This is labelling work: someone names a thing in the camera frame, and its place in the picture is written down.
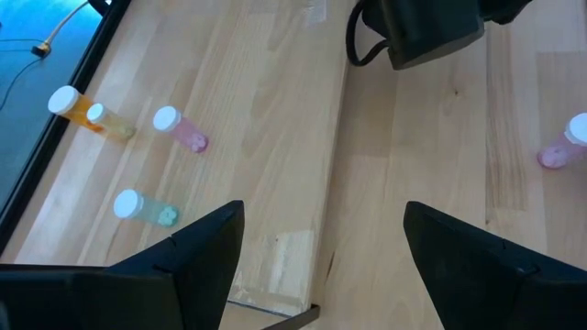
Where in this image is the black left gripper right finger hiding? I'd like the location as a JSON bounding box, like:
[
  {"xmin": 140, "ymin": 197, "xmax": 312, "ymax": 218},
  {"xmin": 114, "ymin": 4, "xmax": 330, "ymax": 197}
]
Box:
[{"xmin": 402, "ymin": 200, "xmax": 587, "ymax": 330}]

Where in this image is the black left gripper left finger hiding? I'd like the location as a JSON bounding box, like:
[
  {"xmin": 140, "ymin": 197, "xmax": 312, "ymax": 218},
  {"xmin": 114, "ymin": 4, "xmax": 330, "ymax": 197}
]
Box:
[{"xmin": 0, "ymin": 199, "xmax": 246, "ymax": 330}]

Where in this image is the small teal medicine bottle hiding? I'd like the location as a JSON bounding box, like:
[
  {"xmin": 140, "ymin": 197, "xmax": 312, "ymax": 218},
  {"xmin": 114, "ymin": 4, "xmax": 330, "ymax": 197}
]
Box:
[{"xmin": 113, "ymin": 189, "xmax": 181, "ymax": 228}]

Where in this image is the small pink medicine bottle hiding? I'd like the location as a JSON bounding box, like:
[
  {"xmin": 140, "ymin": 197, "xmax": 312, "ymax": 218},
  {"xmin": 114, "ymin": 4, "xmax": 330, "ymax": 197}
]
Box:
[
  {"xmin": 536, "ymin": 113, "xmax": 587, "ymax": 171},
  {"xmin": 152, "ymin": 105, "xmax": 210, "ymax": 154}
]

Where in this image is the small yellow medicine bottle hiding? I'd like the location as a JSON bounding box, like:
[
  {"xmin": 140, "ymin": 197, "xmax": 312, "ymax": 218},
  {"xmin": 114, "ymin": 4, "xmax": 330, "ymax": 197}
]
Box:
[{"xmin": 85, "ymin": 103, "xmax": 138, "ymax": 141}]

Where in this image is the orange medicine bottle white cap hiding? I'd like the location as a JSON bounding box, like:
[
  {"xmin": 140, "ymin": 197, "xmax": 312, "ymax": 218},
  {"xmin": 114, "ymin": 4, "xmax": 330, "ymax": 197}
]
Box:
[{"xmin": 47, "ymin": 84, "xmax": 106, "ymax": 134}]

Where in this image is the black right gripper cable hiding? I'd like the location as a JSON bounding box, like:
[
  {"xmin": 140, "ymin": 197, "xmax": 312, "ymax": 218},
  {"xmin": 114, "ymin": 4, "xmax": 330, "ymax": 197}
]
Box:
[{"xmin": 344, "ymin": 0, "xmax": 391, "ymax": 68}]

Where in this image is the black metal table frame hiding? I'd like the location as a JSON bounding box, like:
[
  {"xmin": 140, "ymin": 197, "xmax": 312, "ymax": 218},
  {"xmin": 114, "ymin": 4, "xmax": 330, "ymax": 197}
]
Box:
[{"xmin": 0, "ymin": 0, "xmax": 134, "ymax": 256}]

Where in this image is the white floor cable black plug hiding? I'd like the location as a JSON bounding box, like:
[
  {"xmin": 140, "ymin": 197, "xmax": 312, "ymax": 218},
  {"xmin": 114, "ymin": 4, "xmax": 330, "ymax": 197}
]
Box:
[{"xmin": 29, "ymin": 0, "xmax": 91, "ymax": 59}]

